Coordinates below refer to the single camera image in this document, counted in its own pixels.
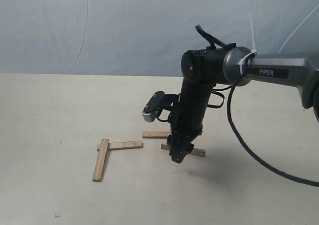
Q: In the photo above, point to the grey fabric backdrop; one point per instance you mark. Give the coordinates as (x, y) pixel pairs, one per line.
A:
(144, 37)

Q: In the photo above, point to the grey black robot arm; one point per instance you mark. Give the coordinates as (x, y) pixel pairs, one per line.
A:
(203, 69)

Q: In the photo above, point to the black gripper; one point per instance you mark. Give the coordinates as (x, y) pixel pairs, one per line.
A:
(184, 129)

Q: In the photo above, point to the wooden stick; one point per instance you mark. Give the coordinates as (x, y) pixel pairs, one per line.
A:
(125, 145)
(195, 151)
(99, 166)
(155, 134)

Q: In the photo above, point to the white zip tie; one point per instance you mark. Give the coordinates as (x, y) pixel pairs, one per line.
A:
(252, 53)

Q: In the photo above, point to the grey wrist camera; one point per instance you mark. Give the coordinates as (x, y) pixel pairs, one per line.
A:
(153, 108)

